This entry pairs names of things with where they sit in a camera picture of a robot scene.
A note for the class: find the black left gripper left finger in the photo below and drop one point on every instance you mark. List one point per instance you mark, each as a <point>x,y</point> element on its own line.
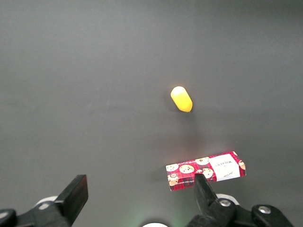
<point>73,198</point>

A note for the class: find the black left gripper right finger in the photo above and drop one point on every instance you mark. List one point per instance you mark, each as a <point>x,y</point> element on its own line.
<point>205,196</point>

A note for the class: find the red tartan cookie box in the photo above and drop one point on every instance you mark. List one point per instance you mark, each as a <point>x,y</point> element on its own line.
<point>187,169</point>

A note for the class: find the yellow lemon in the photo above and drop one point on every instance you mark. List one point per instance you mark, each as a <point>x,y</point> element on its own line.
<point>181,98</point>

